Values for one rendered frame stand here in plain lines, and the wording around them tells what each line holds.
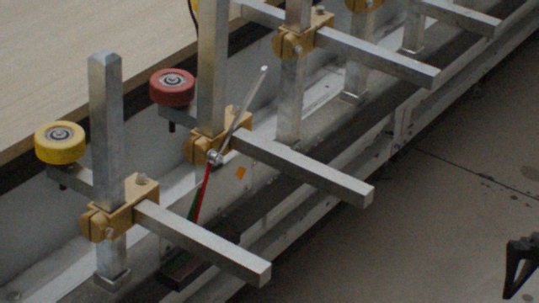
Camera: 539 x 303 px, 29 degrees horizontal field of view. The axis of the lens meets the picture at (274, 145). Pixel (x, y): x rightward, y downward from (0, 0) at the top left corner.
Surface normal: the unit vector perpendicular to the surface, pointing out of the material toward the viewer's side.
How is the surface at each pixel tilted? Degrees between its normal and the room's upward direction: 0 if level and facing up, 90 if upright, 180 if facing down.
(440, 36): 0
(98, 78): 90
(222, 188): 90
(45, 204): 90
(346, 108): 0
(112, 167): 90
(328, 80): 0
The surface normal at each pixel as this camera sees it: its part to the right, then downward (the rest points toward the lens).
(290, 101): -0.58, 0.43
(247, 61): 0.81, 0.37
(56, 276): 0.06, -0.83
